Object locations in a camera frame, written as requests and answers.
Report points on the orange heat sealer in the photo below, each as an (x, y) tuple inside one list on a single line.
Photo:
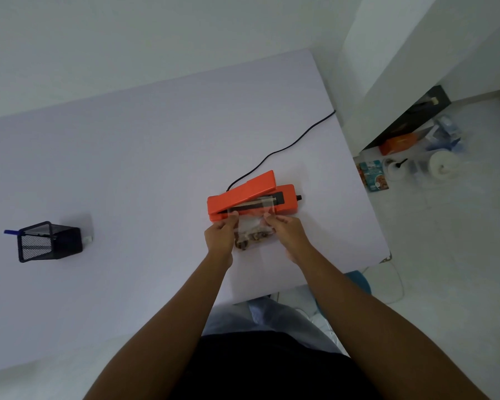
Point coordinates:
[(241, 194)]

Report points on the black shirt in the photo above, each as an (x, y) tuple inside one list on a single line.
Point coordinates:
[(275, 370)]

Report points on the blue pen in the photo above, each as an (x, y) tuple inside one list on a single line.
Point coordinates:
[(10, 232)]

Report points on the black box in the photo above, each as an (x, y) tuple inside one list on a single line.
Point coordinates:
[(412, 118)]

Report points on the blue plastic items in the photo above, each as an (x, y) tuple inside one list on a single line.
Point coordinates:
[(446, 133)]

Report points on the blue stool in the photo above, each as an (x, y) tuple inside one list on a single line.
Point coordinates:
[(360, 283)]

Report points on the white paper roll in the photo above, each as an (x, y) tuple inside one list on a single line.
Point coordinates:
[(443, 165)]

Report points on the person's left hand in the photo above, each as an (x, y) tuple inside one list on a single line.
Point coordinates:
[(221, 241)]

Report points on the person's left forearm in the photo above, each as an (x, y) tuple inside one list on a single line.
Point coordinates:
[(166, 333)]

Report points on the teal food packet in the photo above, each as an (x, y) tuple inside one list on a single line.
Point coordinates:
[(373, 177)]

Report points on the orange packet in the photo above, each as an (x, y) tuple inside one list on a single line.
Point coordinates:
[(398, 144)]

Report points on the clear plastic bag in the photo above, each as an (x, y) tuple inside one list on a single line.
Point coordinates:
[(252, 222)]

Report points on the person's right hand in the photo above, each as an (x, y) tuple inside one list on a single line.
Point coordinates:
[(293, 239)]

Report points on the person's right forearm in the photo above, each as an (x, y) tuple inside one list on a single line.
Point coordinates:
[(375, 329)]

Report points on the black mesh pen holder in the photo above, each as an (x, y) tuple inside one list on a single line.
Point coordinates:
[(66, 243)]

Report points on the white cup with black spoon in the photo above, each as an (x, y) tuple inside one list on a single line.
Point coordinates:
[(393, 170)]

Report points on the grey jeans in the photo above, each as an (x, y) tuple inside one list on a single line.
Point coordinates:
[(283, 320)]

